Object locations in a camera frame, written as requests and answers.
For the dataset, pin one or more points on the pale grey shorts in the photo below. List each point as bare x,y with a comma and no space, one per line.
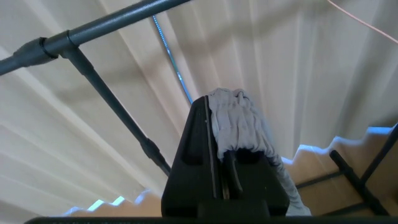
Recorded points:
236,124

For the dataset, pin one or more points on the black clothes rack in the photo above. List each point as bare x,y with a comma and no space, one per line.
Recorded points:
93,27

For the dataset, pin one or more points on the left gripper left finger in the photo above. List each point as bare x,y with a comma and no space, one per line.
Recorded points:
189,186

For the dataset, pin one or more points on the pink clothes hanger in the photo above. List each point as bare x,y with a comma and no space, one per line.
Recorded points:
363,22

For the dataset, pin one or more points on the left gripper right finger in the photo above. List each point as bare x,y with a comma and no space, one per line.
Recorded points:
258,186

